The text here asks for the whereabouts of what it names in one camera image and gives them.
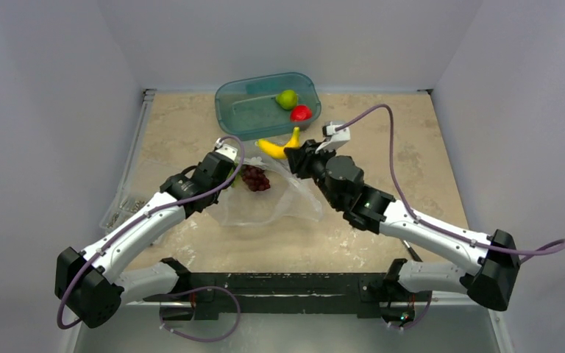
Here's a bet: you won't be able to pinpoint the yellow fake banana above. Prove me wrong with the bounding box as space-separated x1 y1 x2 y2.
256 127 301 159

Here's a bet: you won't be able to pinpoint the clear plastic bag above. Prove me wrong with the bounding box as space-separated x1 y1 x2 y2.
207 140 323 227

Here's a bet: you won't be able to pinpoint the dark red fake grapes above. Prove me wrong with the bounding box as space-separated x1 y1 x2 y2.
241 165 271 192

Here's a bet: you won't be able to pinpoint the green fake pear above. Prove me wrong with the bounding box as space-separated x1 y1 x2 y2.
275 90 299 110

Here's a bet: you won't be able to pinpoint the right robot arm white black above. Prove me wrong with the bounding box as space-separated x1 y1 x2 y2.
284 140 522 311

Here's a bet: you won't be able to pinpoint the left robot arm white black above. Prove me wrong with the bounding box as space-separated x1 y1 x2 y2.
54 144 244 329

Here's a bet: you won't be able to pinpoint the green fake grapes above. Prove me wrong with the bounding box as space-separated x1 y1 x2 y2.
230 168 242 188

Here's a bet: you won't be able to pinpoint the red fake apple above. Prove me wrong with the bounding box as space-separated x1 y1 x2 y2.
290 104 313 122

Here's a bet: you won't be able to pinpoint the teal plastic bin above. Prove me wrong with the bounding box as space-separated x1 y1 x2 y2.
214 72 322 141

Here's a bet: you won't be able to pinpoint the clear plastic screw box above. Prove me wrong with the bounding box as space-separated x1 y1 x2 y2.
100 160 175 235

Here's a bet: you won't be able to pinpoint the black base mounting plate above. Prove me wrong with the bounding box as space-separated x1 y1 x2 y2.
147 273 430 320

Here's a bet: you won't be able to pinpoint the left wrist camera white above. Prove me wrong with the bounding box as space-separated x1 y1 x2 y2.
213 138 240 162

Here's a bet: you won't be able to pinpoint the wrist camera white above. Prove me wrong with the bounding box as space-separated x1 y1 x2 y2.
213 138 240 162
316 121 351 151

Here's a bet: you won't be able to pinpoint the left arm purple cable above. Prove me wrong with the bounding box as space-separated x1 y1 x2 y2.
56 135 247 331

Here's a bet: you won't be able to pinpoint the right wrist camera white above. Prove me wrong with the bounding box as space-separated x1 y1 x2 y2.
316 121 351 151

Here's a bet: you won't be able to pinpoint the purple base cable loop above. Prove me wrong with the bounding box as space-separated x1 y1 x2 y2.
157 285 241 342

